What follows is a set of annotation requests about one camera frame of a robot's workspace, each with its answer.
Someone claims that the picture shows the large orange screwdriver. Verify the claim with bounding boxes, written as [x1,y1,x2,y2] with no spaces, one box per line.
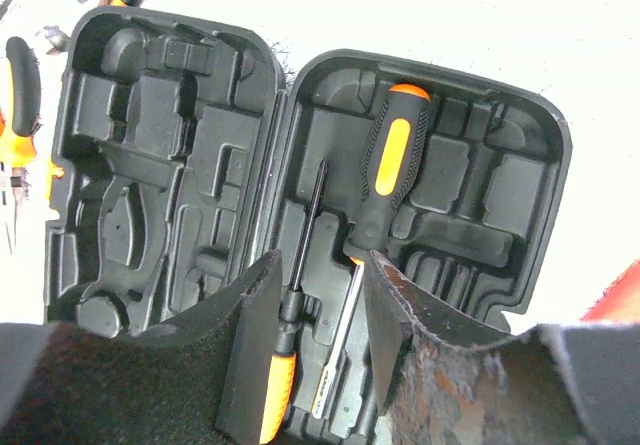
[259,158,328,444]

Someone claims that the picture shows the orange long-nose pliers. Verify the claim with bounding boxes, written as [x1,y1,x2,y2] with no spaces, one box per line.
[1,36,41,255]

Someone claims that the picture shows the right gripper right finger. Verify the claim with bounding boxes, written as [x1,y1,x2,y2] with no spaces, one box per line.
[364,252,639,444]

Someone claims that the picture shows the black orange handle screwdriver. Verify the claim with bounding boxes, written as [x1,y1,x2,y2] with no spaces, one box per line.
[310,83,431,419]

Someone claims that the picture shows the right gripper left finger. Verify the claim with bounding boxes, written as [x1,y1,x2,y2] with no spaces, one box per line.
[1,251,282,444]

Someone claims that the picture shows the red cloth bag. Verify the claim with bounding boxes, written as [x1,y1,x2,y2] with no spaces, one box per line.
[581,260,640,323]

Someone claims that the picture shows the black plastic tool case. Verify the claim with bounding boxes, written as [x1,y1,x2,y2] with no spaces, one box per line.
[44,7,572,444]

